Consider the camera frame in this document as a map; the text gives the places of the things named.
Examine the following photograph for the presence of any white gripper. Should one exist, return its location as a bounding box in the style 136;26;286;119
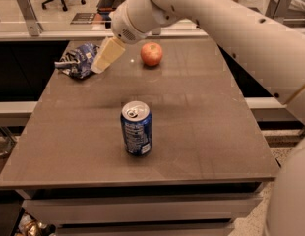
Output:
91;0;153;74

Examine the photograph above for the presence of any blue chip bag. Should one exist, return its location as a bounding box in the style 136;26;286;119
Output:
54;43;97;80

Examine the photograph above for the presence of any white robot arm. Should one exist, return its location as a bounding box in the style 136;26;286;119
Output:
91;0;305;236

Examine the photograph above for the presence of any red apple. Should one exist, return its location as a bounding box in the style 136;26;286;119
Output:
141;42;163;67

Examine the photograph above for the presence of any blue soda can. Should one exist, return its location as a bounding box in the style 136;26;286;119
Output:
120;101;153;156

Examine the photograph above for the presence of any left metal railing post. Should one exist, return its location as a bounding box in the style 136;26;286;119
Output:
16;0;42;37

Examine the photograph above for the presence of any metal railing post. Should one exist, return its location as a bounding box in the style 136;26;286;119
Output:
266;0;292;24
16;0;42;37

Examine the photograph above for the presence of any right metal railing post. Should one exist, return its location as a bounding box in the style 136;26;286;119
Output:
266;0;292;24

